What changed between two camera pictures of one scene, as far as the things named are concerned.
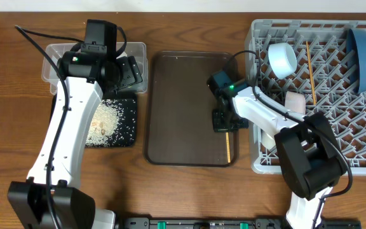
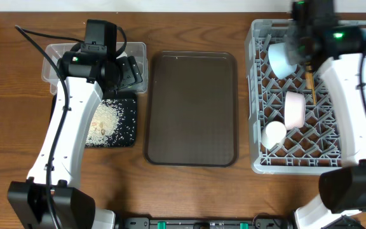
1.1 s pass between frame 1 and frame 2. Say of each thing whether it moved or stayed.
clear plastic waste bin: stayed
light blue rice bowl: stayed
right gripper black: moved
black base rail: stayed
